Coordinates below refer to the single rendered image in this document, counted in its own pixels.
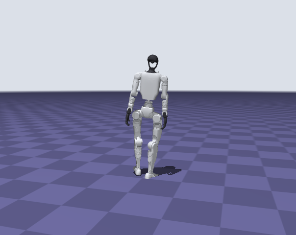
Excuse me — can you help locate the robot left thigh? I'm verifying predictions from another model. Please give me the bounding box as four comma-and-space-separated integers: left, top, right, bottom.
132, 109, 143, 147

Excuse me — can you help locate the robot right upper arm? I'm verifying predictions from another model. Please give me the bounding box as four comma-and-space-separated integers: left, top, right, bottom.
160, 74, 168, 99

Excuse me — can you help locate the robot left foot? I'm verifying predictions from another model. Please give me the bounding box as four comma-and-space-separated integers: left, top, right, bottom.
133, 166, 141, 175

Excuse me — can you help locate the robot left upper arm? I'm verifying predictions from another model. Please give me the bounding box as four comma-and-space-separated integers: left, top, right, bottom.
131, 72, 142, 96

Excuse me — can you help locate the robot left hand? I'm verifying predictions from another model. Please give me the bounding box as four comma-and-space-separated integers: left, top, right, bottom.
125, 108, 131, 126

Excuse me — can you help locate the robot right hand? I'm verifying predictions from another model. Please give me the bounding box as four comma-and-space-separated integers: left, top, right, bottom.
161, 112, 168, 129

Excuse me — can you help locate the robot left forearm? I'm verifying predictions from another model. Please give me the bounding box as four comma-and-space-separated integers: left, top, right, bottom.
127, 91, 136, 112

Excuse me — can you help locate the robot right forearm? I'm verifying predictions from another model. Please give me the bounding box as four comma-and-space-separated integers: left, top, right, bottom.
162, 94, 169, 115

